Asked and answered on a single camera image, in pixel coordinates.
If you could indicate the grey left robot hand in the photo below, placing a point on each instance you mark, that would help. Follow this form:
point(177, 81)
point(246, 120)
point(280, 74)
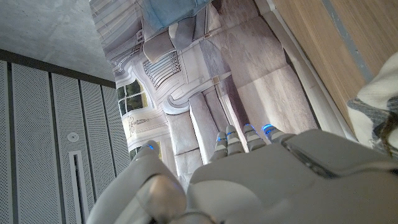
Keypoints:
point(280, 186)

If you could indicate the beige plaid fringed scarf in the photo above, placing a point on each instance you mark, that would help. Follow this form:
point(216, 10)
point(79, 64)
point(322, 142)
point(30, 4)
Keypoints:
point(376, 99)

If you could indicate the printed room backdrop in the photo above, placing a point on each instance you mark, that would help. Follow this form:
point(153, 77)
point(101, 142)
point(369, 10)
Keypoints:
point(217, 77)

